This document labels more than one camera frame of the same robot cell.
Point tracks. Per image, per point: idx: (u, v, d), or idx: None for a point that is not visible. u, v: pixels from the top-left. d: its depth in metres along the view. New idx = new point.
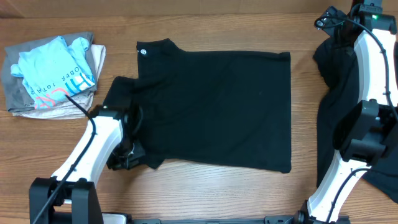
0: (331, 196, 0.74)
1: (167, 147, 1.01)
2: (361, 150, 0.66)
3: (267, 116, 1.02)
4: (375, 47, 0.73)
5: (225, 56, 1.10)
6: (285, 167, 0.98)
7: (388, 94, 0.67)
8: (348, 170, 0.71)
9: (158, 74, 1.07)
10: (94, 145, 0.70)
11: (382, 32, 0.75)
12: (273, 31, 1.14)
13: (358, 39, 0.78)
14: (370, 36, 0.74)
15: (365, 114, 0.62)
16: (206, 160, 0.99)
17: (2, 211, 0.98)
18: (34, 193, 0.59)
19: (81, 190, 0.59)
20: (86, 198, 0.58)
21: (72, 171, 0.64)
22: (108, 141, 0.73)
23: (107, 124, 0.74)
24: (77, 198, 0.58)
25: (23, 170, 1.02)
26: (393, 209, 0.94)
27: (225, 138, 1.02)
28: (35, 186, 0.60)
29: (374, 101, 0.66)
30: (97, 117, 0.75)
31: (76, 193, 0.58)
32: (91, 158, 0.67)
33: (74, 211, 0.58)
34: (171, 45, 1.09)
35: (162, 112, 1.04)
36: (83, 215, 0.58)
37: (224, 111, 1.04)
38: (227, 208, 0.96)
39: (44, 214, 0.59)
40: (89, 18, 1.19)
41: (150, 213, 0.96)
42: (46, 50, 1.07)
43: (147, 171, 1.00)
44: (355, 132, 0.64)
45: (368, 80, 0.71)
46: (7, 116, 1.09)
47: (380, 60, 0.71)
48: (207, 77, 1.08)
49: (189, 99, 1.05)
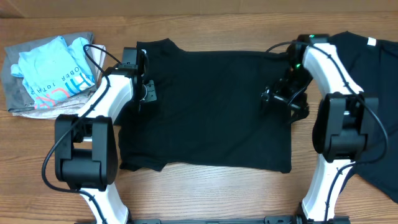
0: (323, 196, 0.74)
1: (168, 145, 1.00)
2: (342, 148, 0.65)
3: (267, 116, 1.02)
4: (321, 55, 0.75)
5: (224, 56, 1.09)
6: (283, 167, 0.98)
7: (348, 85, 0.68)
8: (334, 170, 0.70)
9: (158, 74, 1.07)
10: (109, 96, 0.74)
11: (323, 44, 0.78)
12: (273, 31, 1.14)
13: (305, 56, 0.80)
14: (313, 50, 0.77)
15: (334, 104, 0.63)
16: (206, 161, 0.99)
17: (2, 211, 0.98)
18: (58, 125, 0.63)
19: (102, 123, 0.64)
20: (106, 130, 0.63)
21: (90, 111, 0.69)
22: (121, 95, 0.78)
23: (117, 81, 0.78)
24: (97, 129, 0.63)
25: (23, 170, 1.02)
26: (393, 209, 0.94)
27: (225, 137, 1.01)
28: (60, 119, 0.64)
29: (336, 93, 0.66)
30: (111, 76, 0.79)
31: (96, 126, 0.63)
32: (107, 104, 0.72)
33: (94, 139, 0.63)
34: (171, 45, 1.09)
35: (162, 111, 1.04)
36: (102, 145, 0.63)
37: (224, 111, 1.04)
38: (227, 208, 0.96)
39: (67, 143, 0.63)
40: (89, 18, 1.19)
41: (150, 213, 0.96)
42: (46, 50, 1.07)
43: (146, 170, 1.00)
44: (331, 129, 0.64)
45: (326, 82, 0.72)
46: (6, 116, 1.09)
47: (329, 64, 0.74)
48: (207, 77, 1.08)
49: (189, 98, 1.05)
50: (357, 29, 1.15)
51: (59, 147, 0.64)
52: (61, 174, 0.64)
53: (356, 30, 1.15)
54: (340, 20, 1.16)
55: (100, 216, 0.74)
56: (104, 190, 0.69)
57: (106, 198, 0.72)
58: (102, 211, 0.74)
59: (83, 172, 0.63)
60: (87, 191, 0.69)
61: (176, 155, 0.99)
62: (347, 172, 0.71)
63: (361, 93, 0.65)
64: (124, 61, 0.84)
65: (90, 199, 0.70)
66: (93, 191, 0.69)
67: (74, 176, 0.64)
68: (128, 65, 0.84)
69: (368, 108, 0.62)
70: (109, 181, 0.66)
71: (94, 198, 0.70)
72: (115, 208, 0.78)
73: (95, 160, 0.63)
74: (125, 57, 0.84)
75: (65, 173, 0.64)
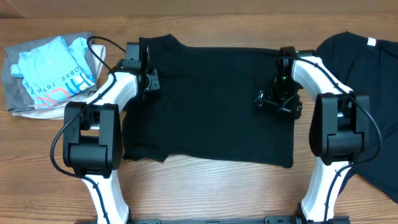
0: (322, 198, 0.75)
1: (170, 139, 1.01)
2: (339, 150, 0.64)
3: (267, 115, 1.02)
4: (307, 66, 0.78)
5: (225, 52, 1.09)
6: (285, 162, 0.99)
7: (337, 86, 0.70)
8: (333, 172, 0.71)
9: (160, 68, 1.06)
10: (115, 90, 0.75)
11: (308, 57, 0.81)
12: (273, 31, 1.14)
13: (293, 68, 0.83)
14: (300, 62, 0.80)
15: (327, 104, 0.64)
16: (209, 154, 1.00)
17: (2, 211, 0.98)
18: (68, 109, 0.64)
19: (109, 109, 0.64)
20: (113, 116, 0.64)
21: (98, 99, 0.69)
22: (125, 91, 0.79)
23: (122, 78, 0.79)
24: (104, 117, 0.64)
25: (24, 170, 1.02)
26: (393, 209, 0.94)
27: (227, 130, 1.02)
28: (69, 105, 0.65)
29: (328, 93, 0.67)
30: (117, 73, 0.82)
31: (104, 112, 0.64)
32: (113, 96, 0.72)
33: (101, 126, 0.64)
34: (174, 41, 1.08)
35: (165, 104, 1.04)
36: (109, 130, 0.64)
37: (226, 104, 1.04)
38: (227, 208, 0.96)
39: (75, 128, 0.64)
40: (89, 18, 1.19)
41: (150, 213, 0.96)
42: (46, 50, 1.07)
43: (149, 160, 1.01)
44: (327, 128, 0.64)
45: (317, 88, 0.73)
46: (6, 116, 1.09)
47: (318, 71, 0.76)
48: (209, 70, 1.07)
49: (192, 93, 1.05)
50: (357, 29, 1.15)
51: (68, 132, 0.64)
52: (68, 160, 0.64)
53: (355, 31, 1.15)
54: (340, 20, 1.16)
55: (102, 208, 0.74)
56: (107, 177, 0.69)
57: (109, 188, 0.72)
58: (104, 203, 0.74)
59: (91, 158, 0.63)
60: (92, 179, 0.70)
61: (180, 147, 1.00)
62: (345, 175, 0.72)
63: (352, 92, 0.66)
64: (127, 58, 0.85)
65: (94, 186, 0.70)
66: (97, 178, 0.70)
67: (81, 162, 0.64)
68: (132, 61, 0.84)
69: (360, 107, 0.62)
70: (114, 167, 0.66)
71: (97, 186, 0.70)
72: (118, 201, 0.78)
73: (102, 145, 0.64)
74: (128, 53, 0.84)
75: (73, 160, 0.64)
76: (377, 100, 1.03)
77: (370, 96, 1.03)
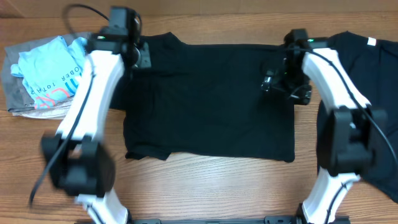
0: (325, 205, 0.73)
1: (170, 137, 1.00)
2: (348, 166, 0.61)
3: (267, 113, 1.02)
4: (323, 63, 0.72)
5: (225, 50, 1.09)
6: (287, 156, 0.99)
7: (354, 96, 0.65)
8: (338, 185, 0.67)
9: (160, 66, 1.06)
10: (94, 93, 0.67)
11: (323, 50, 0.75)
12: (273, 31, 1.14)
13: (305, 61, 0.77)
14: (313, 56, 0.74)
15: (341, 119, 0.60)
16: (209, 152, 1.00)
17: (2, 211, 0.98)
18: (43, 146, 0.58)
19: (89, 145, 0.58)
20: (95, 153, 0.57)
21: (80, 116, 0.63)
22: (110, 80, 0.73)
23: (102, 67, 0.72)
24: (86, 154, 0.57)
25: (24, 170, 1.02)
26: (394, 209, 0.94)
27: (227, 129, 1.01)
28: (43, 140, 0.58)
29: (343, 106, 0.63)
30: (95, 51, 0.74)
31: (84, 147, 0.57)
32: (96, 100, 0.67)
33: (84, 162, 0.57)
34: (174, 39, 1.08)
35: (165, 101, 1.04)
36: (92, 165, 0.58)
37: (226, 102, 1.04)
38: (227, 208, 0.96)
39: (56, 166, 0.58)
40: (89, 18, 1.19)
41: (150, 213, 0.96)
42: (46, 50, 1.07)
43: (151, 159, 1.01)
44: (337, 144, 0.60)
45: (331, 94, 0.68)
46: (6, 116, 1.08)
47: (332, 71, 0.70)
48: (209, 68, 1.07)
49: (192, 91, 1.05)
50: (357, 29, 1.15)
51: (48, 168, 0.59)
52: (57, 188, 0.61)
53: (356, 31, 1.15)
54: (340, 20, 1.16)
55: (99, 219, 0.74)
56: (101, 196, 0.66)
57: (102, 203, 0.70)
58: (101, 216, 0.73)
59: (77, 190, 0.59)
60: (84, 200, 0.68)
61: (181, 145, 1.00)
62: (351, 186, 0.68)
63: (369, 106, 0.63)
64: (111, 25, 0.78)
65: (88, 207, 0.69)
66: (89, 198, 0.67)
67: (70, 192, 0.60)
68: (115, 29, 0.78)
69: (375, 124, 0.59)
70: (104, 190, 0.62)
71: (91, 206, 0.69)
72: (112, 212, 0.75)
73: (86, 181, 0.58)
74: (111, 21, 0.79)
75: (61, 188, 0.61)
76: (378, 99, 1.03)
77: (371, 96, 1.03)
